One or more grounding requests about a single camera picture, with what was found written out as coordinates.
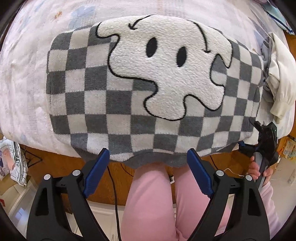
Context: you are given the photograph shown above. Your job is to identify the white floral bed mattress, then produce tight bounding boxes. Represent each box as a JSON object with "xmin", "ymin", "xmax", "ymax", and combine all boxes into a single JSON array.
[{"xmin": 1, "ymin": 1, "xmax": 287, "ymax": 157}]

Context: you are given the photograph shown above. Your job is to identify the person right hand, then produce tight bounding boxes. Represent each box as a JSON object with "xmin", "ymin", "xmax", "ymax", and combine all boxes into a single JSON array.
[{"xmin": 247, "ymin": 156, "xmax": 273, "ymax": 186}]

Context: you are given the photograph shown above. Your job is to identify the pink quilted jacket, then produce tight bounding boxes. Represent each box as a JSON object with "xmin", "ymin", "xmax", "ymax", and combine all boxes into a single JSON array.
[{"xmin": 260, "ymin": 181, "xmax": 281, "ymax": 238}]

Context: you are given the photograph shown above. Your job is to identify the wooden bed frame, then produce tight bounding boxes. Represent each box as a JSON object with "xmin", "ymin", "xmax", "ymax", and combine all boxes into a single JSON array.
[{"xmin": 19, "ymin": 29, "xmax": 296, "ymax": 212}]

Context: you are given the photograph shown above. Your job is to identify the white grey folded garment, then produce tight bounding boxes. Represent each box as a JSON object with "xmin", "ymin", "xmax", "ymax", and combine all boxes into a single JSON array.
[{"xmin": 261, "ymin": 32, "xmax": 295, "ymax": 124}]

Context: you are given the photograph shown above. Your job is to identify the light blue pillow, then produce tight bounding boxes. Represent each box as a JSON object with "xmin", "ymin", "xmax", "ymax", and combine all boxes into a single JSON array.
[{"xmin": 260, "ymin": 1, "xmax": 295, "ymax": 35}]

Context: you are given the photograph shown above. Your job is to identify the person pink legs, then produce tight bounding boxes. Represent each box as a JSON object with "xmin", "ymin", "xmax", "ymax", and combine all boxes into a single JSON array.
[{"xmin": 120, "ymin": 162, "xmax": 232, "ymax": 241}]

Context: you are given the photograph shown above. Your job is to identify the black cable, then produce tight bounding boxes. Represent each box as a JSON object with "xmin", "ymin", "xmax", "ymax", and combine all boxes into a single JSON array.
[{"xmin": 106, "ymin": 164, "xmax": 122, "ymax": 241}]

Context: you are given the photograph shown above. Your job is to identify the patterned plastic bag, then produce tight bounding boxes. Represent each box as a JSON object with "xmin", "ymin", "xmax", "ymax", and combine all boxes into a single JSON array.
[{"xmin": 0, "ymin": 137, "xmax": 28, "ymax": 187}]

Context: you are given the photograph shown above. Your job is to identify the grey white checkered cardigan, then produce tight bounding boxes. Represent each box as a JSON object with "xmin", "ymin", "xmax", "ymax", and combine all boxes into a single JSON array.
[{"xmin": 46, "ymin": 15, "xmax": 263, "ymax": 168}]

